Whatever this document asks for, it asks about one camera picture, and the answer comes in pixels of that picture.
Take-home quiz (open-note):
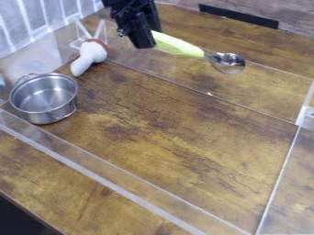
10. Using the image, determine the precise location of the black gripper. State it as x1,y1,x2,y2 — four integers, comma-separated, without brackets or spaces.
100,0,162,49

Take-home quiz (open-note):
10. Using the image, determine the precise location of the green handled metal spoon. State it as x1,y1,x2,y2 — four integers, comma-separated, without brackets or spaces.
152,30,246,75

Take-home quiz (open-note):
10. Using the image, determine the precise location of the clear acrylic stand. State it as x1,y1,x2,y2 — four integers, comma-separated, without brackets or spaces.
69,19,108,50

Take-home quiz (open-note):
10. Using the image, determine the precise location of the white toy mushroom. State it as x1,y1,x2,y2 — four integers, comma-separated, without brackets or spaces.
69,39,108,76

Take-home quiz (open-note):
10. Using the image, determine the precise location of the black bar on table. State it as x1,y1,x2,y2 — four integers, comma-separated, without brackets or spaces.
199,4,279,29

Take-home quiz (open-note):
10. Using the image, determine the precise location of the small steel pot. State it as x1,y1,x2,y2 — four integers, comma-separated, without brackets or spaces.
9,73,79,125

